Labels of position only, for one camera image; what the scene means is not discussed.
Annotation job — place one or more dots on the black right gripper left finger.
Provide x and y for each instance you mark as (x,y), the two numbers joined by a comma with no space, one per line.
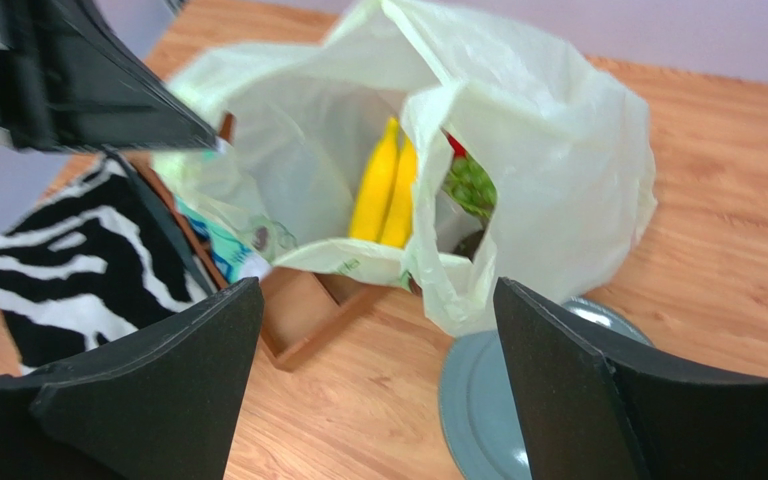
(160,403)

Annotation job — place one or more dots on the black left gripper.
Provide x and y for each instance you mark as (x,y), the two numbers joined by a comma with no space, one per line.
(68,83)

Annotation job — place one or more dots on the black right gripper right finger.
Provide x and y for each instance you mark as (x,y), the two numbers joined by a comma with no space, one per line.
(681,419)

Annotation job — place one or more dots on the pale green plastic bag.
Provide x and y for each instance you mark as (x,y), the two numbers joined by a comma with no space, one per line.
(565,144)

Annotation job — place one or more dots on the green grape bunch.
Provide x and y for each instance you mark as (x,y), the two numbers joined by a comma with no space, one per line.
(468,184)

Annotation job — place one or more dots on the yellow banana bunch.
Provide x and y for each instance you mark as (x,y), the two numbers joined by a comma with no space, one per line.
(383,211)

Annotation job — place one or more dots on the red apple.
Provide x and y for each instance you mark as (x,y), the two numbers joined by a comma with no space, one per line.
(459,152)

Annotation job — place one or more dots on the grey blue plate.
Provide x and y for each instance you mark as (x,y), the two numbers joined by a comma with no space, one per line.
(484,406)

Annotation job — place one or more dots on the zebra striped cloth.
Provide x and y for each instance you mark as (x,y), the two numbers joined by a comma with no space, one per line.
(98,260)

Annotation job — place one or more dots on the teal white sock pair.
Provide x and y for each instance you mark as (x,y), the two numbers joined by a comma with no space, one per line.
(233,259)

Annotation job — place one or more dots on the wooden compartment tray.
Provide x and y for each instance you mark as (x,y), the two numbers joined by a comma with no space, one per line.
(303,311)

